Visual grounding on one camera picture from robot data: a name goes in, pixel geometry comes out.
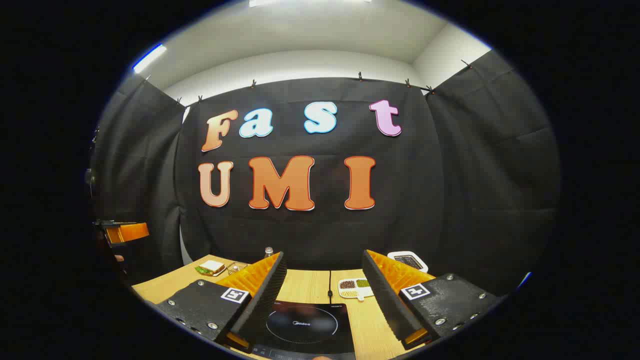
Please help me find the white rounded box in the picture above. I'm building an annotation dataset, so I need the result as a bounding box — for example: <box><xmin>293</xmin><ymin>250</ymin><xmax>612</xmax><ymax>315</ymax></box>
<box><xmin>387</xmin><ymin>250</ymin><xmax>430</xmax><ymax>274</ymax></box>

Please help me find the sandwich with lettuce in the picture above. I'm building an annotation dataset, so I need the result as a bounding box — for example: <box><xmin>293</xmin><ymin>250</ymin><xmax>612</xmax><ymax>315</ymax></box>
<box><xmin>195</xmin><ymin>259</ymin><xmax>226</xmax><ymax>277</ymax></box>

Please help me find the ceiling light strip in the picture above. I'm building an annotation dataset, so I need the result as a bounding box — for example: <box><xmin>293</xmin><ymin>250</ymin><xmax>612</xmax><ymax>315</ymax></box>
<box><xmin>248</xmin><ymin>0</ymin><xmax>374</xmax><ymax>8</ymax></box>
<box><xmin>132</xmin><ymin>43</ymin><xmax>169</xmax><ymax>75</ymax></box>

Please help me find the white divided dish with beans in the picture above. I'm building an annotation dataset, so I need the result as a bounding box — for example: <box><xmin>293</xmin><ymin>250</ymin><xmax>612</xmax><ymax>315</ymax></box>
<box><xmin>338</xmin><ymin>278</ymin><xmax>375</xmax><ymax>302</ymax></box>

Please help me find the black induction cooktop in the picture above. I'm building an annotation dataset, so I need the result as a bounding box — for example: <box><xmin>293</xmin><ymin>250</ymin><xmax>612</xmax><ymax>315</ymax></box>
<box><xmin>250</xmin><ymin>301</ymin><xmax>357</xmax><ymax>360</ymax></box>

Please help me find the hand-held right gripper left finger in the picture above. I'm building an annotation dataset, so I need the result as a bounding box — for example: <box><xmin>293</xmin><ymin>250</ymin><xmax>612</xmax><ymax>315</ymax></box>
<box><xmin>150</xmin><ymin>251</ymin><xmax>288</xmax><ymax>353</ymax></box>

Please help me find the black backdrop cloth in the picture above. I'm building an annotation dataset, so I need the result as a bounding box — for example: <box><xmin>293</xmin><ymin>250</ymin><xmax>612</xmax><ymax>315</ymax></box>
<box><xmin>90</xmin><ymin>50</ymin><xmax>563</xmax><ymax>301</ymax></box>

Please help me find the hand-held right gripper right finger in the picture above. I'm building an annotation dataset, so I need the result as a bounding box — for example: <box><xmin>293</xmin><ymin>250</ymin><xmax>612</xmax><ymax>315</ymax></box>
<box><xmin>361</xmin><ymin>249</ymin><xmax>501</xmax><ymax>351</ymax></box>

